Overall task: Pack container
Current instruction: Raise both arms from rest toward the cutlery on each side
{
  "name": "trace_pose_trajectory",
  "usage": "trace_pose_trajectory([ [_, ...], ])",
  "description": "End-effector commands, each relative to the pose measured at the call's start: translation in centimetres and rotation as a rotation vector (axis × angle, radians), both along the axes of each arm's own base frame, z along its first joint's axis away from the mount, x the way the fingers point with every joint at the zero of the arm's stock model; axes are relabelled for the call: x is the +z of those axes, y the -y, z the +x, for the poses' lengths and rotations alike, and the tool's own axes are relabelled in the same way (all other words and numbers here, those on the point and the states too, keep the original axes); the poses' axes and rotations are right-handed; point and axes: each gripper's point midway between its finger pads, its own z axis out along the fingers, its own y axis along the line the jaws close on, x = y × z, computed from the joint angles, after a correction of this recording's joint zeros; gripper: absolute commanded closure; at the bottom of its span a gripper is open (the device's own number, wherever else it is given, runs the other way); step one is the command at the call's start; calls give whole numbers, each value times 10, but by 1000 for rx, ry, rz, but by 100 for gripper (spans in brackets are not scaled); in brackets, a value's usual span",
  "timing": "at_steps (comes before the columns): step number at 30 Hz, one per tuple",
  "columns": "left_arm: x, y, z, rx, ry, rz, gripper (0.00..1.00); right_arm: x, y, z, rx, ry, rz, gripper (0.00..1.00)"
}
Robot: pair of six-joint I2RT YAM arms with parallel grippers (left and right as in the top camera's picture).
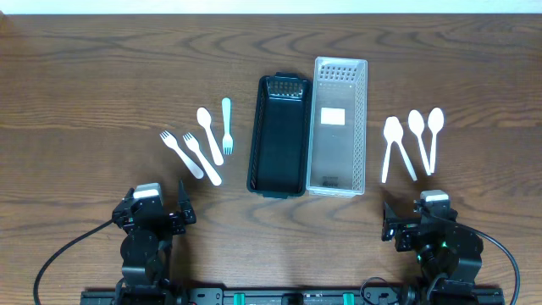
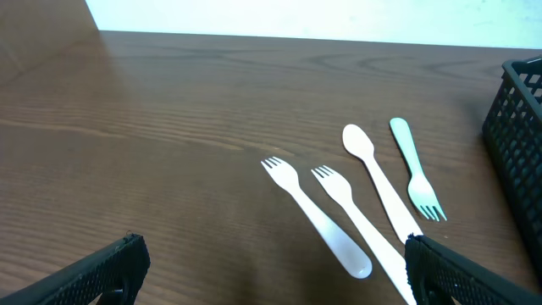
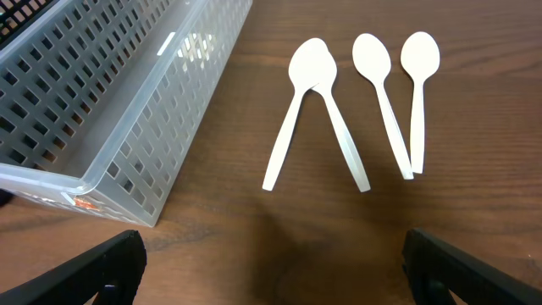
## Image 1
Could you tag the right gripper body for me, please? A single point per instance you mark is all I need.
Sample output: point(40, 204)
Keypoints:
point(408, 239)

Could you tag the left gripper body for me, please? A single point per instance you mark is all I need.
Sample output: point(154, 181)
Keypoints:
point(175, 225)

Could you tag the white fork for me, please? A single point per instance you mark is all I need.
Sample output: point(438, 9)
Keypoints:
point(171, 142)
point(194, 145)

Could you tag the mint green fork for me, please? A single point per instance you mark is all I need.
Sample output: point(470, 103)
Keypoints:
point(228, 142)

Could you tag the white spoon crossed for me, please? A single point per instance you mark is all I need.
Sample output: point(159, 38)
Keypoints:
point(404, 155)
point(390, 132)

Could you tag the white spoon group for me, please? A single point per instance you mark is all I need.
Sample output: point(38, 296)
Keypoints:
point(204, 120)

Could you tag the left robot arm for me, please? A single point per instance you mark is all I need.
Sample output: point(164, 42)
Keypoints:
point(146, 258)

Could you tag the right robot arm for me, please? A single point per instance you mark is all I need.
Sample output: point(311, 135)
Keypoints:
point(449, 255)

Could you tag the clear plastic basket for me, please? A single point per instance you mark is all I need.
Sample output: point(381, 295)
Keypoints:
point(336, 164)

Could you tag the black plastic basket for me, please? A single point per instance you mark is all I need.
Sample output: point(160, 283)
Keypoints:
point(278, 159)

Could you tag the white label in basket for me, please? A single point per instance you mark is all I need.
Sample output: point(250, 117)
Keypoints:
point(333, 116)

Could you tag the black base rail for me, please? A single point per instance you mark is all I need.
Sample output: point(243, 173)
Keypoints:
point(217, 296)

